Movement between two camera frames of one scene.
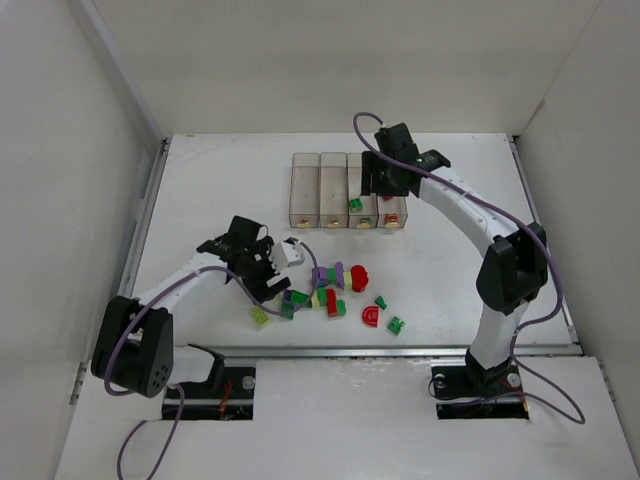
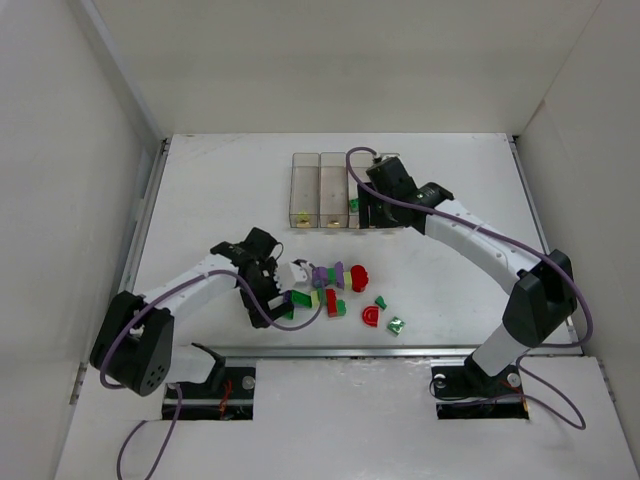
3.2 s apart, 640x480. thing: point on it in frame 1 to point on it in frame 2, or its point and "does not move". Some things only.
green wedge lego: (380, 301) does not move
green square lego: (396, 325) does not move
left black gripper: (263, 270) to (255, 292)
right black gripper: (376, 176) to (375, 206)
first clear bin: (304, 202) does not move
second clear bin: (333, 190) does not move
